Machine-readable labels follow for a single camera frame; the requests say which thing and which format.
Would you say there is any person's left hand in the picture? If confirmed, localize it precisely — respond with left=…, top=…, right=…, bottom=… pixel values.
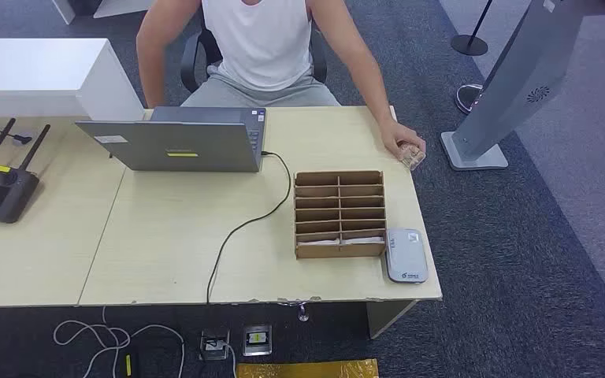
left=379, top=118, right=427, bottom=160

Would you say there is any grey card reader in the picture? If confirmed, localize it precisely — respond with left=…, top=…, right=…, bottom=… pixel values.
left=384, top=228, right=429, bottom=285

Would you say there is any cardboard card organiser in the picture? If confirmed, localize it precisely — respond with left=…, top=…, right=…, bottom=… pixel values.
left=293, top=169, right=388, bottom=261

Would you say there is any person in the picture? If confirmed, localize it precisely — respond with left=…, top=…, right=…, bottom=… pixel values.
left=135, top=0, right=427, bottom=163

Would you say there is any chrome stanchion base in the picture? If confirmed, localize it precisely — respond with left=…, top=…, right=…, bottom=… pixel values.
left=455, top=83, right=485, bottom=116

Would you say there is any grey kiosk stand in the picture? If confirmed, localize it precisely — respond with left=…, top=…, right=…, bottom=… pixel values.
left=440, top=0, right=605, bottom=172

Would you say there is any beige desk leg panel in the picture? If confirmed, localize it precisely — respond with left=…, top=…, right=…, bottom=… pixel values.
left=366, top=299, right=418, bottom=340

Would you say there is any black office chair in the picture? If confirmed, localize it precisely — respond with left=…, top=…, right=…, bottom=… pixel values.
left=180, top=10, right=329, bottom=94

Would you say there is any grey laptop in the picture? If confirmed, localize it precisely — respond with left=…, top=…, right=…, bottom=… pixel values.
left=75, top=106, right=268, bottom=174

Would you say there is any yellow foil sheet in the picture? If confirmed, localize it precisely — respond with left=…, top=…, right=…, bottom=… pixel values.
left=236, top=358, right=380, bottom=378

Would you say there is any open floor socket box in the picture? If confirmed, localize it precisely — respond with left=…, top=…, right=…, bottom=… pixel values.
left=199, top=328, right=231, bottom=362

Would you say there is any white furniture base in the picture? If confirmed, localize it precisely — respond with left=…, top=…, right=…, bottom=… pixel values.
left=51, top=0, right=158, bottom=25

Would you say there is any white cabinet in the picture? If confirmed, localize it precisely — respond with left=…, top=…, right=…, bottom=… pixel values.
left=0, top=38, right=146, bottom=122

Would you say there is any black remote controller with antennas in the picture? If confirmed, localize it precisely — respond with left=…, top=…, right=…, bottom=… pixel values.
left=0, top=117, right=52, bottom=224

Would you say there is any black stanchion post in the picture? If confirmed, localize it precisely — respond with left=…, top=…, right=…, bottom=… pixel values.
left=451, top=0, right=494, bottom=57

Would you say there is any black laptop power cable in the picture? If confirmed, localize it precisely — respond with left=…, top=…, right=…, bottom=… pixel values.
left=206, top=150, right=293, bottom=306

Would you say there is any short white socket cable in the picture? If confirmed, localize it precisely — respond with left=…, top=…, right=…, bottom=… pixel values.
left=224, top=341, right=238, bottom=378

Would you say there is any long white floor cable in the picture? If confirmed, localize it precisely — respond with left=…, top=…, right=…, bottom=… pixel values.
left=53, top=306, right=186, bottom=378

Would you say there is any small black desk cable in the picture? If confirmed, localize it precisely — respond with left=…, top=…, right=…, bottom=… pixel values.
left=0, top=123, right=33, bottom=146

